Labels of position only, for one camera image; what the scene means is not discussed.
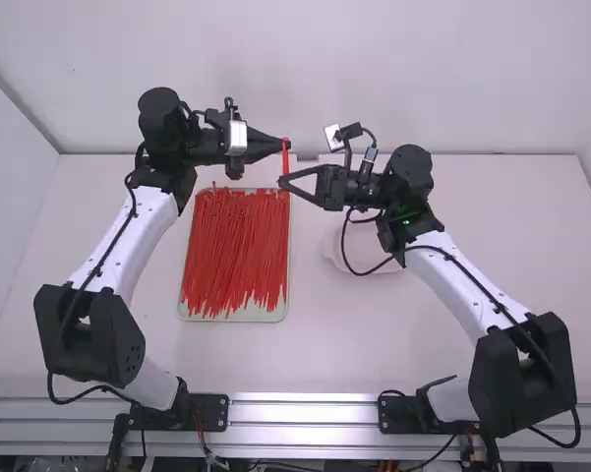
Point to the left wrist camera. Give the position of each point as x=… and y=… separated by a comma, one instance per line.
x=237, y=138

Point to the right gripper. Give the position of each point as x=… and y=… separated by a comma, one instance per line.
x=332, y=189

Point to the silver rails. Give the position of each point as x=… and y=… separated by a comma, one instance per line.
x=300, y=418

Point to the pale tray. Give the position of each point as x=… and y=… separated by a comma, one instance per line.
x=255, y=317

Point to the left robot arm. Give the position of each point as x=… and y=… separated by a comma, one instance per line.
x=128, y=236

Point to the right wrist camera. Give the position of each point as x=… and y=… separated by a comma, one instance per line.
x=333, y=137

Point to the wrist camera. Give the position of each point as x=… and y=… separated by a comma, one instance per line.
x=237, y=138
x=333, y=137

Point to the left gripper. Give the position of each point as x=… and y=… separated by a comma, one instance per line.
x=211, y=142

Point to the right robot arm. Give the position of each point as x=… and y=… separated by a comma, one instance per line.
x=452, y=275

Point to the white dish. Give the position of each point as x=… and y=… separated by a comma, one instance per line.
x=332, y=255

